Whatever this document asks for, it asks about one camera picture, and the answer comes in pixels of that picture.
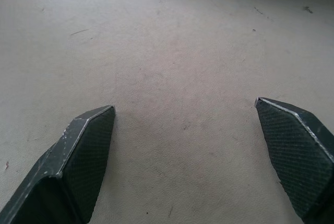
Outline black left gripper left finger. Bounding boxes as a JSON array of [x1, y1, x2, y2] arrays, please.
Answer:
[[0, 104, 116, 224]]

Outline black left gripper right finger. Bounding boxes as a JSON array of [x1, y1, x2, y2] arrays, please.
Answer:
[[254, 97, 334, 224]]

